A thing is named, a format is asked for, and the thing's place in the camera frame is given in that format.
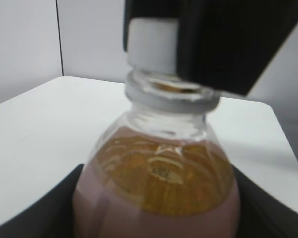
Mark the pink peach tea bottle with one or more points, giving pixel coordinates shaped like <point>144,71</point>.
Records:
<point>158,171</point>

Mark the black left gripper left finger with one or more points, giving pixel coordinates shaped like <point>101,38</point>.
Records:
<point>49,217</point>

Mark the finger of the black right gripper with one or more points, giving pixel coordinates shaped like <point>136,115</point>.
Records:
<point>227,44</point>
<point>147,9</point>

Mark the white bottle cap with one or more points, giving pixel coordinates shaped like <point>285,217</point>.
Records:
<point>152,44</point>

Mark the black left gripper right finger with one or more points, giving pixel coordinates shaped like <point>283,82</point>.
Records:
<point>262,215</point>

